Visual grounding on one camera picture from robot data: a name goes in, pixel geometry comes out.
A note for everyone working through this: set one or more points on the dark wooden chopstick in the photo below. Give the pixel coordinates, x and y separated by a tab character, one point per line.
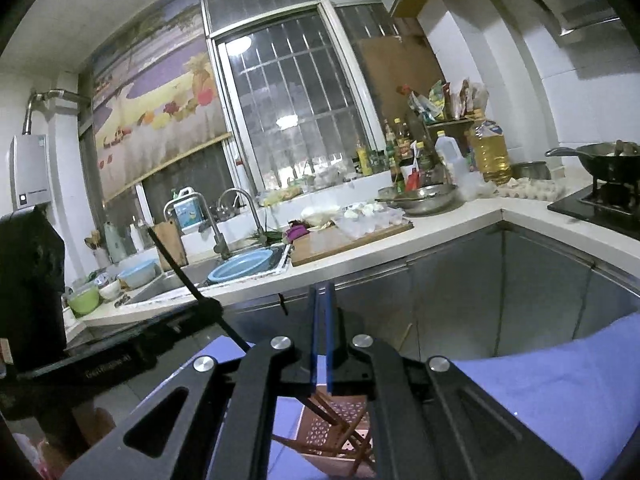
320	412
175	266

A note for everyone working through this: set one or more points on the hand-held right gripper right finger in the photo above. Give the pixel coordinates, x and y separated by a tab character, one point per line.
330	350

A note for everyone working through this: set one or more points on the fruit print window blind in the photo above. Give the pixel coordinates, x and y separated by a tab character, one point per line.
160	95

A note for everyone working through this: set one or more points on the white ceramic bowl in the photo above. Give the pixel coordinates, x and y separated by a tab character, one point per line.
110	291

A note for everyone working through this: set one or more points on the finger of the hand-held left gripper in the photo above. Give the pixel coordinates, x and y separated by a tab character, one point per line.
185	327

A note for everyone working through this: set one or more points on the pile of snack bags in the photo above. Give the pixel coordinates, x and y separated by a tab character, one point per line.
445	100

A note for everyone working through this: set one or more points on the barred kitchen window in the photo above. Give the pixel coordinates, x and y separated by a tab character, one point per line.
280	110

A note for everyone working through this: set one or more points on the egg tray with eggs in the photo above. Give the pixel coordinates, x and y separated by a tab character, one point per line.
530	190

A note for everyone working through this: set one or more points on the short chrome faucet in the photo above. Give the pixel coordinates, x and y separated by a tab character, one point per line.
212	220

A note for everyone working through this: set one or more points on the steel mixing bowl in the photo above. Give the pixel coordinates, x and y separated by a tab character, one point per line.
420	200

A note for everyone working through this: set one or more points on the blue label detergent bottle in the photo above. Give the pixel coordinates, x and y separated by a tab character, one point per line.
189	210

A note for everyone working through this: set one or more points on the white plastic jug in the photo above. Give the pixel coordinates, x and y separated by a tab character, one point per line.
450	160

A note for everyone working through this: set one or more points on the white water heater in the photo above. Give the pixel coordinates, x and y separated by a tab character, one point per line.
30	172

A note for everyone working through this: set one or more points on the bundle of wooden chopsticks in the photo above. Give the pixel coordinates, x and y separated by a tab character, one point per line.
361	452

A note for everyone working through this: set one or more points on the green plastic bowl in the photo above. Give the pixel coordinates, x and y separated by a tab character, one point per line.
84	302

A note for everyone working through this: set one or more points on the blue printed tablecloth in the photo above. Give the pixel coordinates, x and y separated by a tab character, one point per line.
550	385

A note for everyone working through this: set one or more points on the clear plastic egg box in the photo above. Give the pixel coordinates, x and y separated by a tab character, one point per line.
367	220

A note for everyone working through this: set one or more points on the blue lidded food container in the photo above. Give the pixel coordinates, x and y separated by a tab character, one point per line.
137	274

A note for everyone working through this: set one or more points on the metal exhaust pipe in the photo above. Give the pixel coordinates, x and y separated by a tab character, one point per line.
42	97

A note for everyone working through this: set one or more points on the flat wooden cutting board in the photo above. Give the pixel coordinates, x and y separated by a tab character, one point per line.
350	240

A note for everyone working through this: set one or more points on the blue plastic basin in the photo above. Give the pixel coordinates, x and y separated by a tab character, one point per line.
240	266

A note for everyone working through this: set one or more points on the row of sauce bottles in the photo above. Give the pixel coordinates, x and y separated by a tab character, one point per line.
395	160

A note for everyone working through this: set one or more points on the purple vegetable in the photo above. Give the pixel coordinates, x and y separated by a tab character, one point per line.
296	232

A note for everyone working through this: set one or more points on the small steel pot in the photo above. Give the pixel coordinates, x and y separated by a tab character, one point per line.
531	171

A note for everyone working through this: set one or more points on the pink plastic utensil basket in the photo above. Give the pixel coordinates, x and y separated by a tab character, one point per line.
320	440

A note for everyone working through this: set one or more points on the large cooking oil bottle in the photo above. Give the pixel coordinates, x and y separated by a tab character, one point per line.
490	150

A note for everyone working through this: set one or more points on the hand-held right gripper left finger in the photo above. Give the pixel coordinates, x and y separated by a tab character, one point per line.
314	350

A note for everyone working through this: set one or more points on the upright wooden cutting board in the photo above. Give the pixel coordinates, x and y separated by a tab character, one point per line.
170	245

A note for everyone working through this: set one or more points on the black gas stove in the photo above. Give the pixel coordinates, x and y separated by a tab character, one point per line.
595	205

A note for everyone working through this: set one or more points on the steel kitchen cabinet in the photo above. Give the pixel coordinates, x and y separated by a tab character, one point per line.
450	300

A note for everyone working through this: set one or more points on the tall chrome faucet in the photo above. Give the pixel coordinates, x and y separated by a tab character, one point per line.
250	205

